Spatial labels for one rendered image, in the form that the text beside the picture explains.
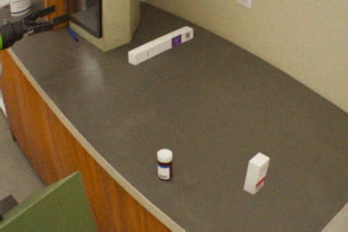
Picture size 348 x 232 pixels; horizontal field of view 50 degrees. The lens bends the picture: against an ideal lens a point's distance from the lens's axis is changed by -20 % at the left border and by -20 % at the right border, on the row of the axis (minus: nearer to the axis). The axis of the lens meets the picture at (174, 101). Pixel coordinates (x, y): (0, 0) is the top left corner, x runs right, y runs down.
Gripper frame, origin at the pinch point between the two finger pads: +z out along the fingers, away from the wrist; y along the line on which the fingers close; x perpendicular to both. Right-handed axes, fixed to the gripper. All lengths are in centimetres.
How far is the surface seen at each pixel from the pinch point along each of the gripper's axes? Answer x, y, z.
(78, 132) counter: 20.4, -39.7, -14.6
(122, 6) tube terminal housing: 4.0, -5.9, 23.5
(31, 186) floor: 114, 47, -17
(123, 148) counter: 20, -53, -8
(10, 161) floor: 114, 76, -21
